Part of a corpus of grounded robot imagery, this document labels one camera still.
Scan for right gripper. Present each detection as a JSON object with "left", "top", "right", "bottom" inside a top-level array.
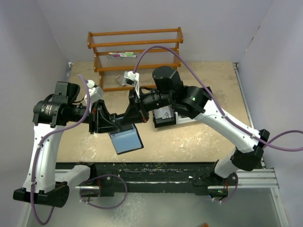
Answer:
[{"left": 121, "top": 87, "right": 174, "bottom": 124}]

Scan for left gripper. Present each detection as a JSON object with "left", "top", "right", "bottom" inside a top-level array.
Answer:
[{"left": 67, "top": 98, "right": 122, "bottom": 134}]

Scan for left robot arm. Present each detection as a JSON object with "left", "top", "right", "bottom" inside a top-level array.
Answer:
[{"left": 13, "top": 80, "right": 104, "bottom": 208}]

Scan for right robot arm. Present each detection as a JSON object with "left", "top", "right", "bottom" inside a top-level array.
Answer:
[{"left": 121, "top": 66, "right": 269, "bottom": 185}]

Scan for silver cards in bin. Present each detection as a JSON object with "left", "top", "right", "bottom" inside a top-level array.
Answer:
[{"left": 154, "top": 106, "right": 172, "bottom": 119}]

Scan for black left bin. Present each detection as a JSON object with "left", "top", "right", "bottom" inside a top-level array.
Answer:
[{"left": 152, "top": 105, "right": 177, "bottom": 128}]

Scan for small grey box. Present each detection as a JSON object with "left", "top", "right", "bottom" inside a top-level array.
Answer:
[{"left": 116, "top": 75, "right": 124, "bottom": 86}]

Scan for white middle bin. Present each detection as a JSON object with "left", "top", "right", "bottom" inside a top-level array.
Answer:
[{"left": 175, "top": 112, "right": 195, "bottom": 124}]

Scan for wooden three-tier rack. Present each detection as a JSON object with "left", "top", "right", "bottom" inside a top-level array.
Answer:
[{"left": 87, "top": 26, "right": 184, "bottom": 92}]

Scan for coloured pens on rack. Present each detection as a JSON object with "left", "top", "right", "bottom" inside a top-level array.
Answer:
[{"left": 107, "top": 52, "right": 140, "bottom": 59}]

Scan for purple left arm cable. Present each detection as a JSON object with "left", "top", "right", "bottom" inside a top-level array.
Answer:
[{"left": 30, "top": 73, "right": 95, "bottom": 225}]

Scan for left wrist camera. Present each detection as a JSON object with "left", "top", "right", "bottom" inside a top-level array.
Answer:
[{"left": 84, "top": 80, "right": 104, "bottom": 104}]

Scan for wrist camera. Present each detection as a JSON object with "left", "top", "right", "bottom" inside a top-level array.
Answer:
[
  {"left": 84, "top": 80, "right": 104, "bottom": 104},
  {"left": 122, "top": 71, "right": 140, "bottom": 98}
]

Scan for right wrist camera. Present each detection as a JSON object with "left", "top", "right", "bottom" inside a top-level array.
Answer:
[{"left": 122, "top": 71, "right": 140, "bottom": 98}]

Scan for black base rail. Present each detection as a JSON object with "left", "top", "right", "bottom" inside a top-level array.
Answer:
[{"left": 55, "top": 161, "right": 240, "bottom": 198}]

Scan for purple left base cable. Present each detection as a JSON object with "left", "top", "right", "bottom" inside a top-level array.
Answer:
[{"left": 79, "top": 174, "right": 128, "bottom": 209}]

